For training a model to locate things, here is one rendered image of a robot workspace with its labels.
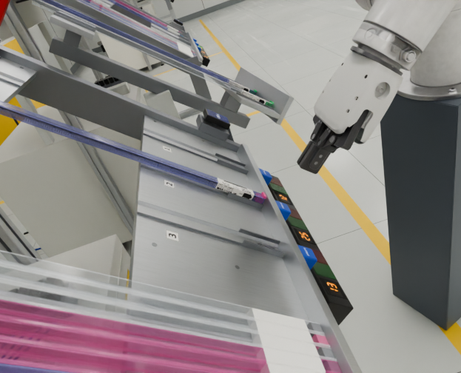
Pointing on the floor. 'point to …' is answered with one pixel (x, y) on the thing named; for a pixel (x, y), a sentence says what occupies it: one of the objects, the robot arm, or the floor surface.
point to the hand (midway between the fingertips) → (313, 158)
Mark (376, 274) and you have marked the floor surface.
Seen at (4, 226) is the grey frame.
